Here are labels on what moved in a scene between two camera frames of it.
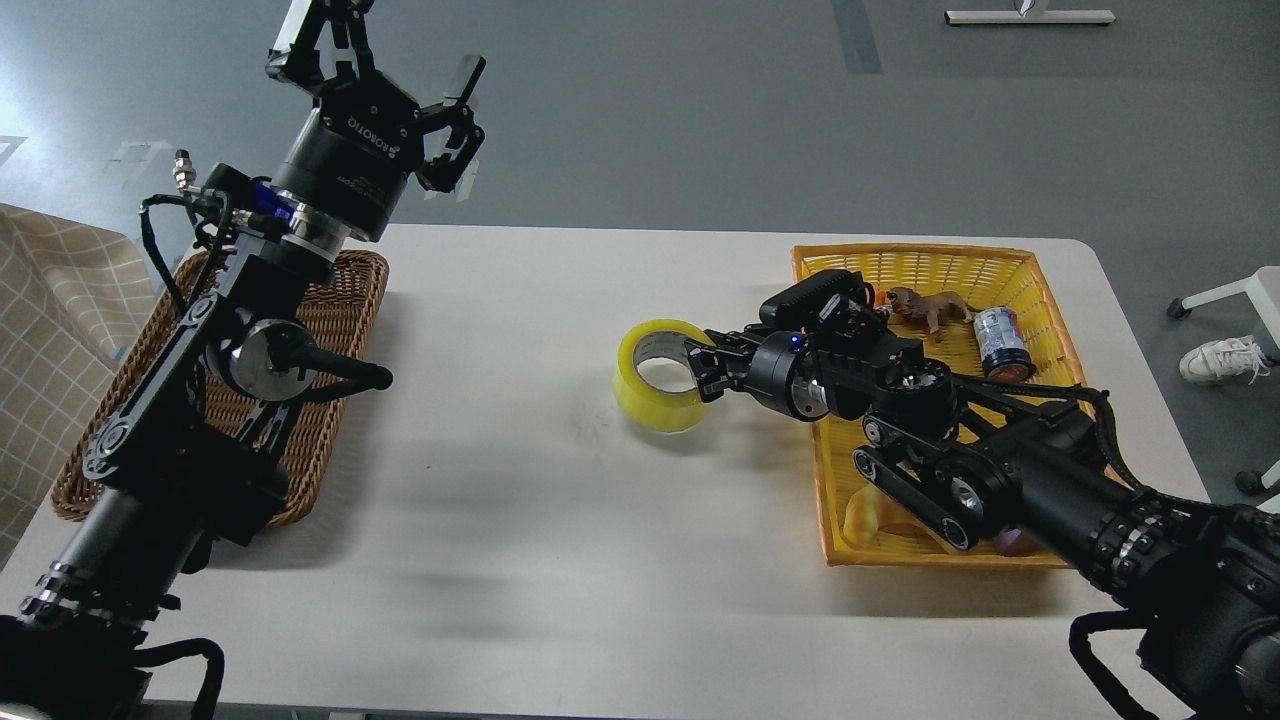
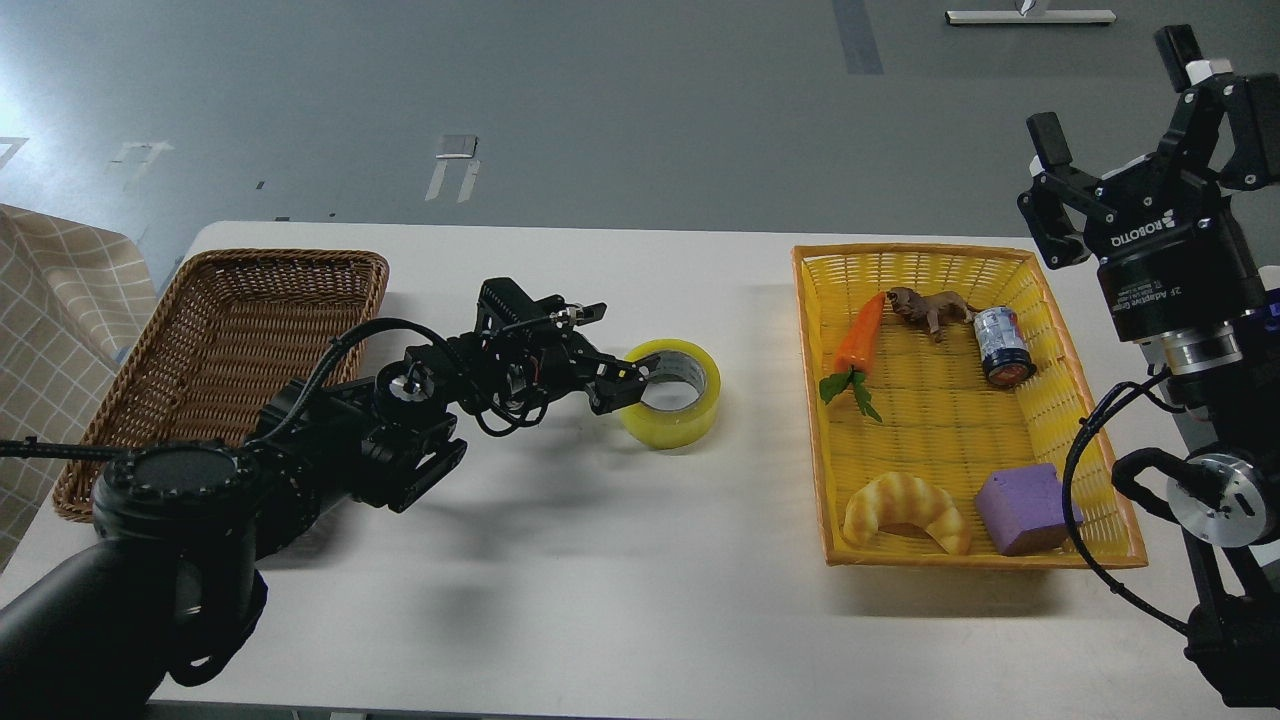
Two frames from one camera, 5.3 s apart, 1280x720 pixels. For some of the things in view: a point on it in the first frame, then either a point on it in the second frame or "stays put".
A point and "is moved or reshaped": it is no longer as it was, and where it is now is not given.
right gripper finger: (744, 342) -> (1210, 88)
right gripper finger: (714, 371) -> (1062, 198)
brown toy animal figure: (936, 309) stays put
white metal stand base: (1030, 17) stays put
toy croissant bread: (867, 511) stays put
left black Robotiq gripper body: (351, 159) -> (537, 361)
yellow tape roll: (658, 410) is moved or reshaped
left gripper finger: (322, 42) -> (617, 383)
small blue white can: (1003, 349) stays put
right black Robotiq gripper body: (782, 371) -> (1170, 264)
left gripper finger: (455, 171) -> (578, 315)
